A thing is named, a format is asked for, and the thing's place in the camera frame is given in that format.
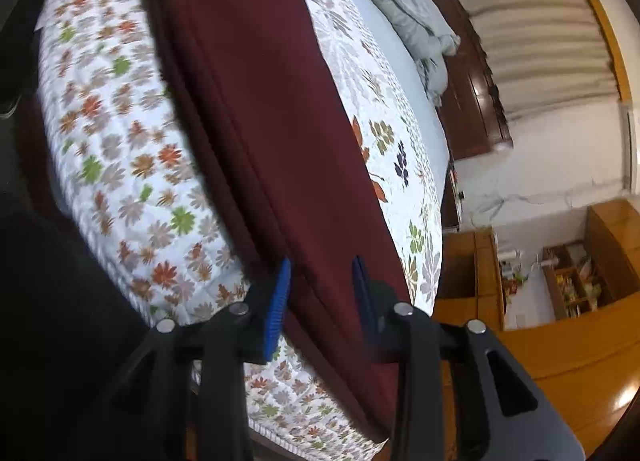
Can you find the wooden desk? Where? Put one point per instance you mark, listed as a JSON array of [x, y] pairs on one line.
[[470, 284]]

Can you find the dark bedside nightstand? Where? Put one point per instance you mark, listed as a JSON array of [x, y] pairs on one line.
[[450, 210]]

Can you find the maroon pants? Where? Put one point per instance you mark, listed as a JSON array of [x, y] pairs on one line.
[[284, 170]]

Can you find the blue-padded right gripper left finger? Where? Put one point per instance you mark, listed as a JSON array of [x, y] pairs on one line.
[[243, 332]]

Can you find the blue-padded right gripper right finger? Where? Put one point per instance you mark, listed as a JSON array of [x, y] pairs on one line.
[[500, 412]]

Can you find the light blue comforter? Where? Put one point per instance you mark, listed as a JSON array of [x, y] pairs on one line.
[[428, 38]]

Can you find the dark wooden headboard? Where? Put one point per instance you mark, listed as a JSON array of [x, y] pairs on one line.
[[471, 112]]

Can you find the wooden wall bookshelf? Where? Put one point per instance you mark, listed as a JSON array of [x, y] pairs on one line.
[[599, 268]]

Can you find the light blue bed sheet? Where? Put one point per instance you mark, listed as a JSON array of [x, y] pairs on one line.
[[432, 133]]

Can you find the floral white quilted bedspread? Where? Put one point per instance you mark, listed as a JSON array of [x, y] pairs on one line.
[[130, 180]]

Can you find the beige curtain behind bed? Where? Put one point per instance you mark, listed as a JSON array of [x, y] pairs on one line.
[[543, 54]]

